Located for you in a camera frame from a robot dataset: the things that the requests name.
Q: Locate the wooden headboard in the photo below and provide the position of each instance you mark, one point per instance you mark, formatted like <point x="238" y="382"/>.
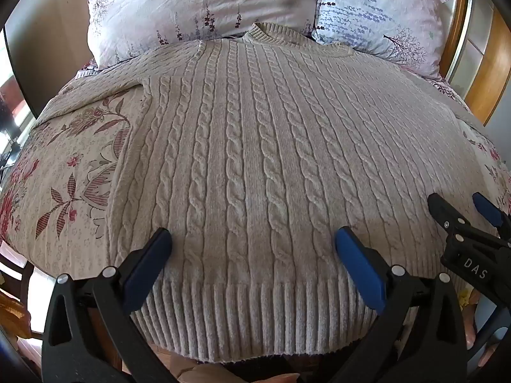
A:
<point x="485" y="72"/>

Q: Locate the pale blue floral pillow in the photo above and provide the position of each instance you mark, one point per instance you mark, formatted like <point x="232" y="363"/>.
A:
<point x="375" y="12"/>

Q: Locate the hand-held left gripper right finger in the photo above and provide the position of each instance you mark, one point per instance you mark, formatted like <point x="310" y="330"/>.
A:
<point x="359" y="265"/>

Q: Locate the floral bed sheet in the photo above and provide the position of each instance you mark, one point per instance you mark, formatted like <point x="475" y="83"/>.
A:
<point x="68" y="175"/>

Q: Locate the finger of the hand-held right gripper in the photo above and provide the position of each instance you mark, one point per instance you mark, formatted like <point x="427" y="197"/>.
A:
<point x="488" y="208"/>
<point x="444" y="213"/>

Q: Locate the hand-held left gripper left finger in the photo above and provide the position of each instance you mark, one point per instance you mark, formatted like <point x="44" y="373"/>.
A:
<point x="149" y="261"/>

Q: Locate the white floral pillow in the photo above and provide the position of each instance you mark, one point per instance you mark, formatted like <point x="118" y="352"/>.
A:
<point x="191" y="4"/>

